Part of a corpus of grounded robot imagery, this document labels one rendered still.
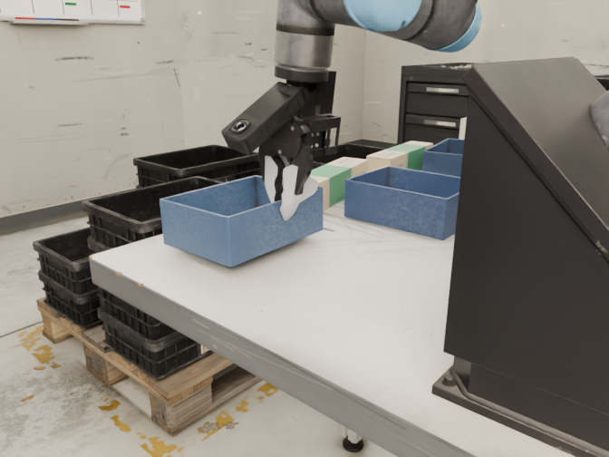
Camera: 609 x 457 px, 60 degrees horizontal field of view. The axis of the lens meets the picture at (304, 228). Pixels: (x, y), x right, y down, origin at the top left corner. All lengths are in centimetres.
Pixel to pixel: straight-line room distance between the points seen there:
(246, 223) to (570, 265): 43
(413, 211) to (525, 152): 51
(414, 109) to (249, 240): 202
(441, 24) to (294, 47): 18
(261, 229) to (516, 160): 41
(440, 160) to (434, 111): 139
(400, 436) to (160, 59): 339
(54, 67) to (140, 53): 55
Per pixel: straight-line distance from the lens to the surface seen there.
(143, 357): 155
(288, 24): 69
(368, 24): 61
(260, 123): 66
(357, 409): 51
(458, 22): 71
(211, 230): 72
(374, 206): 94
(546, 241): 43
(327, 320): 62
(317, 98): 74
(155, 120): 370
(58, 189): 344
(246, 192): 91
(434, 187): 104
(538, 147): 41
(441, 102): 260
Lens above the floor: 100
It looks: 19 degrees down
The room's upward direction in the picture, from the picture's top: straight up
